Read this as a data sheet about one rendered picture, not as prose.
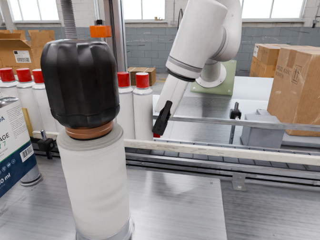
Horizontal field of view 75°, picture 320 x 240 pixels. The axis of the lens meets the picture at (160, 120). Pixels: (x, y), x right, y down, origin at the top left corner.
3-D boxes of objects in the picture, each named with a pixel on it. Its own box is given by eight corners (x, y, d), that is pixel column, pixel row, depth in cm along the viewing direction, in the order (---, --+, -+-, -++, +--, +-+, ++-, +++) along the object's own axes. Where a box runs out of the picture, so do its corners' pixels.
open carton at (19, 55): (-7, 76, 190) (-21, 32, 174) (32, 67, 235) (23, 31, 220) (32, 78, 185) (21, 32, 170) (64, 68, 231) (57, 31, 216)
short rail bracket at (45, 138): (44, 170, 58) (33, 131, 53) (57, 157, 63) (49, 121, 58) (54, 171, 57) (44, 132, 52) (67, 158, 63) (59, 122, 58)
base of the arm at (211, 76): (194, 89, 128) (192, 72, 111) (194, 63, 134) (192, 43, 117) (227, 86, 123) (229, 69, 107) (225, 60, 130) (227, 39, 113)
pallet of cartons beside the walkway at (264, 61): (314, 108, 337) (332, 49, 300) (258, 104, 352) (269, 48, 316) (287, 88, 444) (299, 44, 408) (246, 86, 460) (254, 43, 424)
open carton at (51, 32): (26, 50, 410) (21, 29, 395) (43, 48, 448) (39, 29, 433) (43, 51, 399) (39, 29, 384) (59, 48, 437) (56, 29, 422)
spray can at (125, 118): (117, 147, 59) (110, 75, 51) (120, 138, 64) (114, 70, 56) (135, 147, 59) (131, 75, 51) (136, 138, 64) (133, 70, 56)
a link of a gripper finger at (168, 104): (172, 88, 49) (169, 96, 55) (160, 117, 47) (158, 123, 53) (177, 90, 49) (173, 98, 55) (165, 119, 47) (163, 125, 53)
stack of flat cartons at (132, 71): (123, 85, 468) (122, 71, 455) (130, 80, 517) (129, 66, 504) (152, 86, 459) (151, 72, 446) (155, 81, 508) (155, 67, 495)
